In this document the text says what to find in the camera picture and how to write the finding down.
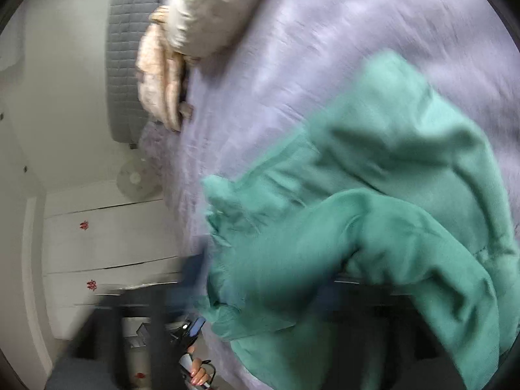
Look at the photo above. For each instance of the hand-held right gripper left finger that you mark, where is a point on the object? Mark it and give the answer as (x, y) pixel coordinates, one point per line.
(154, 313)

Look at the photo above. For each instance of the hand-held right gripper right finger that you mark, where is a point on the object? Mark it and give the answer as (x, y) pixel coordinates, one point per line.
(365, 304)

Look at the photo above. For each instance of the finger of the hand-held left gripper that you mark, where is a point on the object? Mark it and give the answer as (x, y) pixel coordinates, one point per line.
(198, 326)

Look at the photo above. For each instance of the green work jacket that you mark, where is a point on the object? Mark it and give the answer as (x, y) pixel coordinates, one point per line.
(365, 211)

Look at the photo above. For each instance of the person's left hand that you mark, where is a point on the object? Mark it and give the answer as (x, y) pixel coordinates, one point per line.
(199, 373)

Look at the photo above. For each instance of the white wardrobe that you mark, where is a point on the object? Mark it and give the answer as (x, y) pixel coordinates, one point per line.
(101, 252)

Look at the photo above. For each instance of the white electric fan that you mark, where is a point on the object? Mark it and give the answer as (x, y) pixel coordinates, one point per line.
(134, 178)

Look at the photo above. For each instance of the beige striped cloth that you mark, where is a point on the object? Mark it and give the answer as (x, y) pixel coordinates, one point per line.
(160, 77)

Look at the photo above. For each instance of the grey quilted headboard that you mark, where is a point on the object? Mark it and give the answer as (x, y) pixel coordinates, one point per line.
(122, 69)

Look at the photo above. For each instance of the purple embossed blanket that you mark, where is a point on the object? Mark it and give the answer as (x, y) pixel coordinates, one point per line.
(325, 48)

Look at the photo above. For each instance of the round cream pleated cushion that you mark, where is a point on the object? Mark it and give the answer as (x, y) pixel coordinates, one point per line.
(203, 8)

